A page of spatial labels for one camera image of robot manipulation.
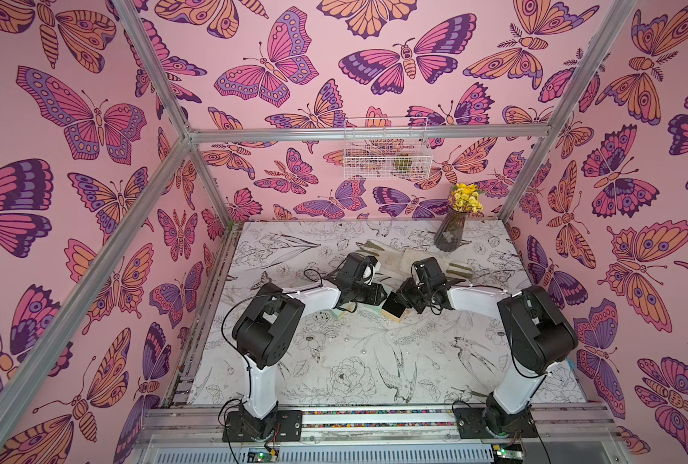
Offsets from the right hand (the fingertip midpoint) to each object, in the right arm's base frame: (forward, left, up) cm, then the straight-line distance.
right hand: (394, 293), depth 95 cm
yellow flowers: (+23, -22, +22) cm, 39 cm away
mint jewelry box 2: (-7, +19, -1) cm, 20 cm away
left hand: (-1, +3, +2) cm, 3 cm away
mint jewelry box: (-5, 0, -1) cm, 5 cm away
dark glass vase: (+24, -22, +5) cm, 33 cm away
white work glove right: (+11, -24, -2) cm, 27 cm away
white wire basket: (+36, +3, +31) cm, 48 cm away
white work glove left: (+15, -2, -3) cm, 16 cm away
